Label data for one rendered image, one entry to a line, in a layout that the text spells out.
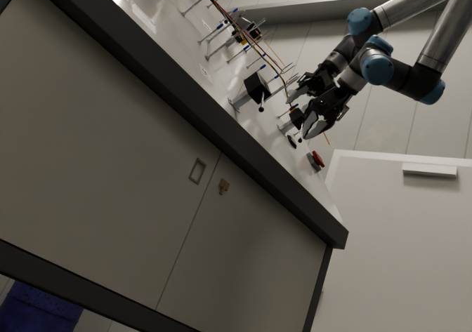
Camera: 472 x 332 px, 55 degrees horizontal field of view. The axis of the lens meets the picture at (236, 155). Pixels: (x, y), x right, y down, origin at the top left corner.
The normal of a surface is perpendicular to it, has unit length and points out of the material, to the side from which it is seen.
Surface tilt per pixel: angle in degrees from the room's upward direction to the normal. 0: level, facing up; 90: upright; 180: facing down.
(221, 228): 90
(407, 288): 90
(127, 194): 90
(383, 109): 90
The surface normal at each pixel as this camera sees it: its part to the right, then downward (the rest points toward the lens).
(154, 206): 0.73, -0.04
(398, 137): -0.43, -0.53
